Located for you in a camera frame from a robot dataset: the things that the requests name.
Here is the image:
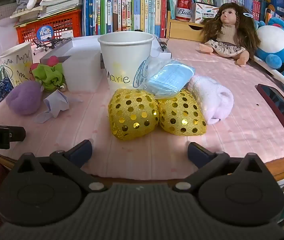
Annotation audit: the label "purple plush ball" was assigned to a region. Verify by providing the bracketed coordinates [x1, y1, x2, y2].
[6, 80, 44, 116]

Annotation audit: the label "white translucent storage bin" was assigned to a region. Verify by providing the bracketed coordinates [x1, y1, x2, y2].
[0, 17, 20, 55]

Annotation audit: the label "pink scrunchie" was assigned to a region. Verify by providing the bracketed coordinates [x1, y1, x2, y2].
[30, 56, 60, 72]

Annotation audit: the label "green scrunchie with bell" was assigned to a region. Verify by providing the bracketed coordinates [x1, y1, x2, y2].
[32, 62, 66, 92]

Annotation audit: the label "grey cardboard box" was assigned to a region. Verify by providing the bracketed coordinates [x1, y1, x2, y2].
[40, 36, 172, 65]

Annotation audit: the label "blue and white plush toy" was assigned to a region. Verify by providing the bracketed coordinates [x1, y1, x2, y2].
[253, 17, 284, 97]

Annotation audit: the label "grey grid-pattern box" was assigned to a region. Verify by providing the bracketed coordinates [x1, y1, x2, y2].
[0, 3, 20, 23]

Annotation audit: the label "paper cup with black scribble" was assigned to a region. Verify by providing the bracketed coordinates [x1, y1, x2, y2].
[0, 42, 36, 87]

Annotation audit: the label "white fluffy sock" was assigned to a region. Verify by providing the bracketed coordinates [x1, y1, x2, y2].
[187, 75, 234, 125]

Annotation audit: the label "white scrunchie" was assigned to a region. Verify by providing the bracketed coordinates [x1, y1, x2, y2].
[62, 52, 103, 92]

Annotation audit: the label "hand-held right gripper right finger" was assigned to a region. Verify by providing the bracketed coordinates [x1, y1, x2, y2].
[173, 142, 270, 193]

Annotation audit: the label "paper cup with blue scribble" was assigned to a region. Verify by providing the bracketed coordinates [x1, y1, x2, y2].
[97, 31, 155, 94]

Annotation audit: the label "wooden drawer box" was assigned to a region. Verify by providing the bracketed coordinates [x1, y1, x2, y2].
[166, 10, 206, 42]

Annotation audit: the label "red beer can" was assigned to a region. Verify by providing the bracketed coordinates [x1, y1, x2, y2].
[175, 0, 193, 22]

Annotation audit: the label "white paper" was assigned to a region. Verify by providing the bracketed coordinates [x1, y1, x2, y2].
[35, 89, 82, 124]

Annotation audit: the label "red plastic basket with sticker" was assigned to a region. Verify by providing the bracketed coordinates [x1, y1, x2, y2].
[15, 9, 82, 46]

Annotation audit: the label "white rod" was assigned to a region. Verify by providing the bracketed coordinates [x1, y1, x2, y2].
[253, 55, 284, 96]

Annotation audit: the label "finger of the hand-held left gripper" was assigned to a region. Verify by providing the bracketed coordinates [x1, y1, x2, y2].
[9, 127, 26, 142]

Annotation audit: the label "grey cloth toy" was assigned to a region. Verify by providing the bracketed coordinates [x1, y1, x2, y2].
[13, 0, 30, 15]

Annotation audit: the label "red smartphone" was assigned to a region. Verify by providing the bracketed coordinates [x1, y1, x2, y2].
[255, 83, 284, 137]

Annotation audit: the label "black wire model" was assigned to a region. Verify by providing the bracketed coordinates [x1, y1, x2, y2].
[33, 38, 50, 55]
[50, 39, 69, 49]

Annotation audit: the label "white carton with coloured print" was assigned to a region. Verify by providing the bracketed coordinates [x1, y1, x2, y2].
[191, 2, 219, 24]

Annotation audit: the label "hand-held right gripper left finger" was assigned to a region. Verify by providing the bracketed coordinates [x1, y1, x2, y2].
[11, 140, 107, 193]

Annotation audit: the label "blue face mask pack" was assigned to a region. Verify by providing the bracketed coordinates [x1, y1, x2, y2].
[135, 59, 196, 99]

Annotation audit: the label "gold sequin pouch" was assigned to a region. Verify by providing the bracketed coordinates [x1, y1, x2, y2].
[108, 89, 160, 140]
[158, 89, 207, 136]

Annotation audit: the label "row of upright books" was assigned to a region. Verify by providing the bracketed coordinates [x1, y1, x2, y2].
[82, 0, 169, 38]

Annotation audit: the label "black binder clips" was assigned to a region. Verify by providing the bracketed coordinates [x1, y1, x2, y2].
[157, 38, 169, 53]

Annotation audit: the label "stack of lying books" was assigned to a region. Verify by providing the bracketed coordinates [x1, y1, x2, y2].
[10, 0, 84, 22]

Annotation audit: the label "brown-haired doll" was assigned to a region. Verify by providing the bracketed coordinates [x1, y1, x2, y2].
[199, 2, 261, 67]

